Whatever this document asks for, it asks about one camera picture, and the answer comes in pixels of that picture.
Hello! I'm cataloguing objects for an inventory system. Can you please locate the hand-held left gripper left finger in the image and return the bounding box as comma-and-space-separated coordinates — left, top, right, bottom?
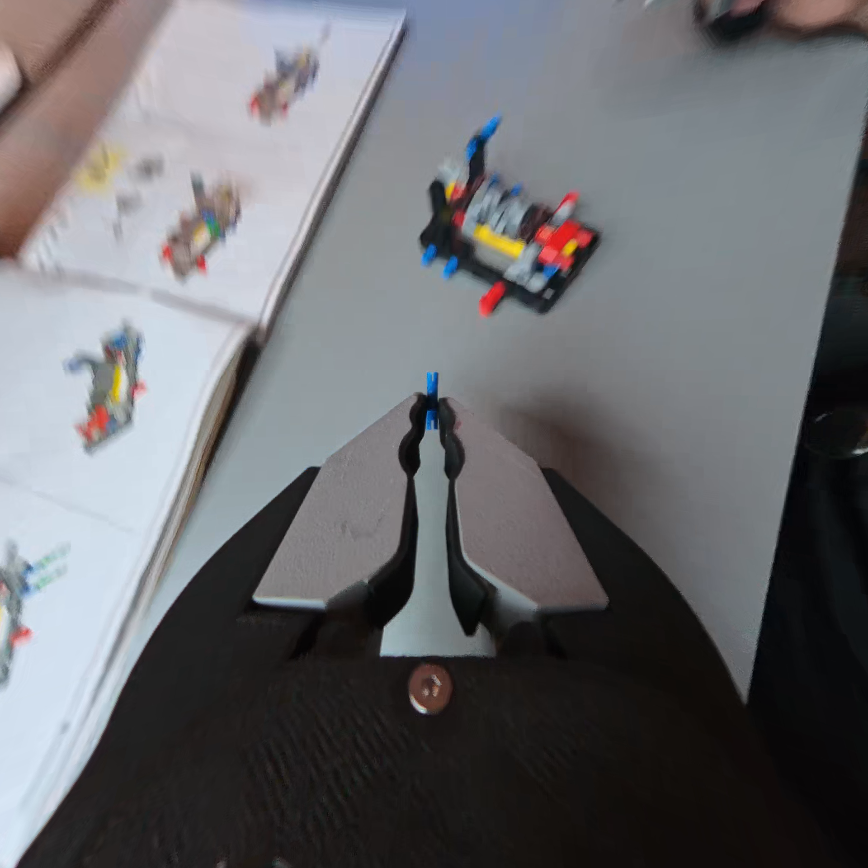
251, 392, 426, 626

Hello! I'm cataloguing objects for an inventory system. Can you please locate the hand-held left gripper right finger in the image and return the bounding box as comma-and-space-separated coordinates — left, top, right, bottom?
438, 395, 609, 640

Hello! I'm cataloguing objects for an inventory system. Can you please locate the black lego frame assembly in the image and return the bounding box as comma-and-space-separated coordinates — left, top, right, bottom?
417, 114, 603, 318

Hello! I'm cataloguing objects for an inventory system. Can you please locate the lego instruction booklet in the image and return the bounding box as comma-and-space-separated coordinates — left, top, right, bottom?
0, 0, 408, 868

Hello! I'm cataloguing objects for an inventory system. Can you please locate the person's right hand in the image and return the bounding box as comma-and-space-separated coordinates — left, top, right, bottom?
736, 0, 868, 36

